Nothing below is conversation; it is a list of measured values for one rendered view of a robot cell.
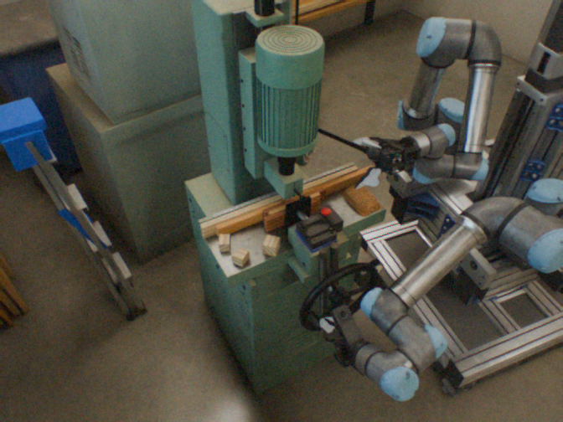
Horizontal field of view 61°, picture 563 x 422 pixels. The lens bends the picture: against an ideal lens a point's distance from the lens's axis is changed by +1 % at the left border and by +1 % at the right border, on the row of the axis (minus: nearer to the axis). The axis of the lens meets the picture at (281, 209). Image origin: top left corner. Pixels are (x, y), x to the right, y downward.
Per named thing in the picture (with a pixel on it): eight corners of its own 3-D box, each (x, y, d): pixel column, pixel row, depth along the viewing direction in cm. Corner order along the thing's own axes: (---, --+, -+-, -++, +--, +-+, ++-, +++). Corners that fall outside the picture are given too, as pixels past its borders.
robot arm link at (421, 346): (416, 306, 117) (383, 333, 114) (452, 340, 110) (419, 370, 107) (414, 321, 123) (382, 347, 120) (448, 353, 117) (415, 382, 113)
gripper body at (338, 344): (332, 357, 131) (357, 380, 120) (325, 331, 128) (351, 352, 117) (354, 345, 133) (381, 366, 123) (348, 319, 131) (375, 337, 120)
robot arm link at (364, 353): (361, 359, 114) (388, 344, 116) (350, 350, 118) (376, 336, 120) (367, 384, 116) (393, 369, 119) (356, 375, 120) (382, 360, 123)
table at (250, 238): (241, 313, 140) (240, 301, 135) (200, 244, 158) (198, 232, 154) (402, 238, 161) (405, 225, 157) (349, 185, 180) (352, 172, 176)
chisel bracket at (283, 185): (284, 204, 152) (285, 184, 146) (263, 178, 160) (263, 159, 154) (304, 197, 154) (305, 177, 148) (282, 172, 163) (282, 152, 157)
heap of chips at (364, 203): (362, 217, 160) (364, 208, 157) (338, 192, 168) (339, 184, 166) (384, 208, 163) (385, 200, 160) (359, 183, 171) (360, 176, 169)
